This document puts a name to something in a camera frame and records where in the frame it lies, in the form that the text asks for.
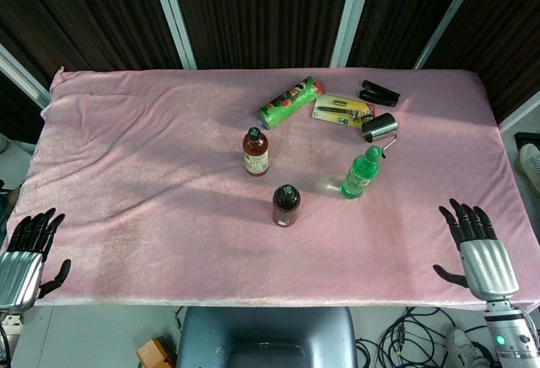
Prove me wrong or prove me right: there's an amber bottle with white label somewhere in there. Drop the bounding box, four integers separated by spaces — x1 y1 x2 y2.
241 127 271 177

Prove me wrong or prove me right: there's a black flat device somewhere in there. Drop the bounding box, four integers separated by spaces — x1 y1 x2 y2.
513 131 540 148

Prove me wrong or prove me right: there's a steel cup with wire handle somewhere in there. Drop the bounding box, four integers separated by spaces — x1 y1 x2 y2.
360 113 399 159

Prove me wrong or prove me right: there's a yellow pen blister pack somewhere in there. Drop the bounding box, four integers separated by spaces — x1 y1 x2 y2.
311 94 376 127

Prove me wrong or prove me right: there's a black stapler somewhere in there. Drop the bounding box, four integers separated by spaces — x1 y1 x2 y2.
359 80 401 108

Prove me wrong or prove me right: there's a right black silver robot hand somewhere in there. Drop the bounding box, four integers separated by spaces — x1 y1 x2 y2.
433 198 520 301

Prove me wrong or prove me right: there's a green plastic soda bottle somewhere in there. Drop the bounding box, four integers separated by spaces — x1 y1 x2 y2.
339 144 383 200

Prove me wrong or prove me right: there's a pink fleece table cloth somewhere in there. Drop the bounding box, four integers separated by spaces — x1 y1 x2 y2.
0 67 535 312

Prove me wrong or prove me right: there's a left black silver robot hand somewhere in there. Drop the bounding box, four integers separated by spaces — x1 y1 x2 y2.
0 208 72 312

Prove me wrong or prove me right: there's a green chips can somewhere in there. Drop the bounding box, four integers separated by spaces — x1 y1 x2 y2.
256 75 326 132

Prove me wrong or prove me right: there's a tangle of black floor cables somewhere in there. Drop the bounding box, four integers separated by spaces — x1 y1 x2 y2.
356 306 493 368

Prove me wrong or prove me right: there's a white sneaker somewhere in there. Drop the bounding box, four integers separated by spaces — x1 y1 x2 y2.
518 143 540 196
445 327 482 368

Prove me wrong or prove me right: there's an orange box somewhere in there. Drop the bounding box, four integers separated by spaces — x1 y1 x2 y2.
137 337 176 368

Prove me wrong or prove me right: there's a dark brown bottle without label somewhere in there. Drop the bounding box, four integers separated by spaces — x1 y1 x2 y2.
272 184 302 228

